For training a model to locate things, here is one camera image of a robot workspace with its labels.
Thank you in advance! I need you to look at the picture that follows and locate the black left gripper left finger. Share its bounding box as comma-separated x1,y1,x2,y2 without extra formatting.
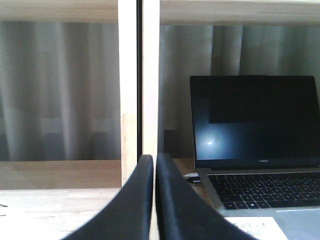
65,155,154,240

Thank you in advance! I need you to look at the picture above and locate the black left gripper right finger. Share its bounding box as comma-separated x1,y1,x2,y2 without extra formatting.
155,153,253,240

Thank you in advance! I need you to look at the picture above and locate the white label sticker left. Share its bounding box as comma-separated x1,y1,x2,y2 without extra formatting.
225,217,288,240

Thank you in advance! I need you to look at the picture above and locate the grey open laptop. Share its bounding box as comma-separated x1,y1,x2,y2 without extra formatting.
189,75,320,240

